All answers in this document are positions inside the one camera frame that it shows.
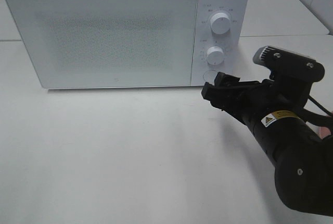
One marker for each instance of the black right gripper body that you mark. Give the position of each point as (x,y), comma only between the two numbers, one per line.
(266,102)

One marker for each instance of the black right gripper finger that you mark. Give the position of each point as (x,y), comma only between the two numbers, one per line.
(223,79)
(216,96)

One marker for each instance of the round door release button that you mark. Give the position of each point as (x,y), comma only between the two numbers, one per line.
(209,76)

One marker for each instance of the white microwave door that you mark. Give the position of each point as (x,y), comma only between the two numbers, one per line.
(80,44)

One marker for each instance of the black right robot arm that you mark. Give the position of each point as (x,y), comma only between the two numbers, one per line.
(302,160)

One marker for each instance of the white lower microwave knob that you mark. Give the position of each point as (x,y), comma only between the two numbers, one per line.
(215,55)

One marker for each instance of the white microwave knob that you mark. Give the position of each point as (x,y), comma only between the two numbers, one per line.
(215,55)
(220,23)

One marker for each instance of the white upper microwave knob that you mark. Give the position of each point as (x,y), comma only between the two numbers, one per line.
(220,23)

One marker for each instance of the white microwave oven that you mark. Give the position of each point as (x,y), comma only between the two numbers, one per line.
(218,5)

